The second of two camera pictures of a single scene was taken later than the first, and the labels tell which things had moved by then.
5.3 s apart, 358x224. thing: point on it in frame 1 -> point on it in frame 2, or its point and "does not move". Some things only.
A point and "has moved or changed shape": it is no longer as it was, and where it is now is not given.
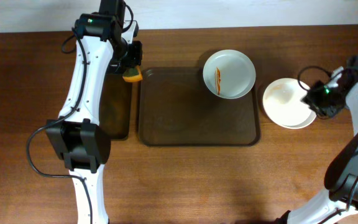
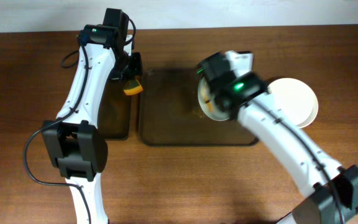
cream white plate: x=281 y=100 does not move
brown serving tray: x=176 y=107 does not move
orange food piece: x=133 y=74 has moved or changed shape
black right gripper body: x=317 y=101 -> x=224 y=104
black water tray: x=115 y=106 does not move
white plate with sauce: x=229 y=74 has moved or changed shape
